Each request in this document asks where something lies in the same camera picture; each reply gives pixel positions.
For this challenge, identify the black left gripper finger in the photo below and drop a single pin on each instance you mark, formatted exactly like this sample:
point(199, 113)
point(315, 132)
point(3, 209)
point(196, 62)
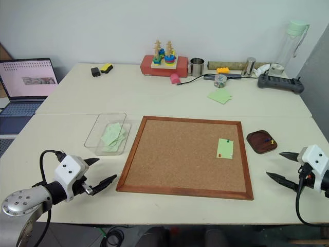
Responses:
point(104, 183)
point(92, 161)

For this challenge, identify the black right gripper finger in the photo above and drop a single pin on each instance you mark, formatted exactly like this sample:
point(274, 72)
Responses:
point(290, 156)
point(282, 180)

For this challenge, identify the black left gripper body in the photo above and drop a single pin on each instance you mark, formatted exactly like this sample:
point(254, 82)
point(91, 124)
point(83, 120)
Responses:
point(80, 187)

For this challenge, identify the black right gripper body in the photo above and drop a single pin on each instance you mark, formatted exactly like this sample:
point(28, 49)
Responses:
point(308, 178)

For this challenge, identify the green sticky note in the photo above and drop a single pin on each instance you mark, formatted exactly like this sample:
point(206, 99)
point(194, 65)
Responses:
point(225, 149)

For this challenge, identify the wood-framed cork board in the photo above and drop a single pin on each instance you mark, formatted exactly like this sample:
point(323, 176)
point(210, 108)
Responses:
point(180, 157)

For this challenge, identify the green sticky note pad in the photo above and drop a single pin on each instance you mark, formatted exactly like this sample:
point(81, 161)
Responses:
point(219, 96)

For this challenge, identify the clear plastic tray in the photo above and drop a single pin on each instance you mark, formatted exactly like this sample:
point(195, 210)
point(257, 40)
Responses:
point(92, 139)

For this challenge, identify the loose green paper notes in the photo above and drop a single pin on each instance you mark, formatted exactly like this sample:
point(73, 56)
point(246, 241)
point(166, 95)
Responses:
point(113, 136)

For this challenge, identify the dark wooden tray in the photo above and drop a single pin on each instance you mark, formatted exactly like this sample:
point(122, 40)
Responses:
point(258, 141)

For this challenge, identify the grey handheld remote controller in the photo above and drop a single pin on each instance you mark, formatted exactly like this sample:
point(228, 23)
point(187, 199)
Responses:
point(280, 84)

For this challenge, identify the grey partition panel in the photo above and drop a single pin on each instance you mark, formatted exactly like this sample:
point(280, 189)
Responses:
point(317, 85)

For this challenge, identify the clear tape roll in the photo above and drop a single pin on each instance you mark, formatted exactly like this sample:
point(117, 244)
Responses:
point(277, 69)

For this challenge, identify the small black box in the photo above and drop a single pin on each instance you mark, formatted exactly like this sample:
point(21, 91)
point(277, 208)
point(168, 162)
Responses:
point(95, 72)

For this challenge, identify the crumpled white cloth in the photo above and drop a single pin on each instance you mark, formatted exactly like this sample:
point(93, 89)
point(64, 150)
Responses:
point(260, 70)

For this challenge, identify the yellow and black eraser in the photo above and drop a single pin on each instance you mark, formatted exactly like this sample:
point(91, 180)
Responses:
point(107, 68)

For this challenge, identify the polished steel cylinder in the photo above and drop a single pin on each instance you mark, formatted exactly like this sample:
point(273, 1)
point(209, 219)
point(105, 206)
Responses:
point(249, 67)

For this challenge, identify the grey usb hub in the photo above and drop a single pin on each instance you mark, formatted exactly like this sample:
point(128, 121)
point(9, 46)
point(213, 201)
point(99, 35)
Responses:
point(232, 75)

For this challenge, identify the open laptop with pink screen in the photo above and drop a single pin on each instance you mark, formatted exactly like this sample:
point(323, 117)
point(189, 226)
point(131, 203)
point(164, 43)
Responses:
point(28, 82)

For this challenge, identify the yellow toy brick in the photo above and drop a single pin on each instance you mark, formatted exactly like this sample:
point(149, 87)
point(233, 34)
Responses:
point(224, 70)

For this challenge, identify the clear bottle with green lid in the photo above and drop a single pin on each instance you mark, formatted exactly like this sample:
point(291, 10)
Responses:
point(290, 46)

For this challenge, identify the long olive cardboard roll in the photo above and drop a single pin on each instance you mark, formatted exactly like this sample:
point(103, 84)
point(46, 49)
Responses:
point(226, 64)

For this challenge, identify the pink rounded block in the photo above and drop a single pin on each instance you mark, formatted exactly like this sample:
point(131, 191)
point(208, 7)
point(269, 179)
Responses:
point(175, 78)

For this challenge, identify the wooden colourful stacking toy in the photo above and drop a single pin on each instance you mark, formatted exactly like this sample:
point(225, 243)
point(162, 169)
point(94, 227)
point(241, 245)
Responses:
point(164, 57)

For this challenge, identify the stainless steel mug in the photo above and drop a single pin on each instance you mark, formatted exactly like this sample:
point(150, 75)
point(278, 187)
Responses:
point(197, 67)

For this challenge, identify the red rectangular box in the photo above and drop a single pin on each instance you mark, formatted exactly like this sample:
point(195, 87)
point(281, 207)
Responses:
point(182, 65)

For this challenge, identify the brown cardboard piece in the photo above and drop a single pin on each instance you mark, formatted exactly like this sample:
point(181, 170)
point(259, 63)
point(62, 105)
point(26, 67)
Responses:
point(4, 52)

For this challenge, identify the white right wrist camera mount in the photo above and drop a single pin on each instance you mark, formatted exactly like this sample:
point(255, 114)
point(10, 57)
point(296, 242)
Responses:
point(315, 159)

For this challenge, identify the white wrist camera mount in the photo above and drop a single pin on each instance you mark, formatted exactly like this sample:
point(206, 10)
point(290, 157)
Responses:
point(315, 159)
point(67, 169)

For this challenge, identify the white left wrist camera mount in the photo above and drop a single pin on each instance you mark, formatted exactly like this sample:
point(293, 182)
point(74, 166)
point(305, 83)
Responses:
point(67, 169)

